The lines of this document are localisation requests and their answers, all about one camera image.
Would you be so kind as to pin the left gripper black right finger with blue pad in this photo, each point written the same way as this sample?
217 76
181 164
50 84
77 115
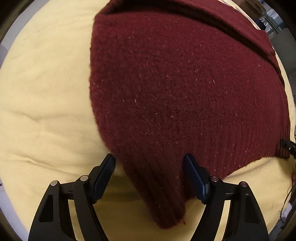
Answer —
245 220

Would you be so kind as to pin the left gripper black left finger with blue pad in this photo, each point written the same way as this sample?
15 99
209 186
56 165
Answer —
52 220

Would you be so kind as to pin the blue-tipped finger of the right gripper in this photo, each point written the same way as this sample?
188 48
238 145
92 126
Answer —
289 146

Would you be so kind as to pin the dark red knit sweater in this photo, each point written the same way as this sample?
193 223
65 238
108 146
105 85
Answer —
170 78

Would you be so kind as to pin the brown cardboard box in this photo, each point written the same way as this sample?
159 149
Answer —
254 9

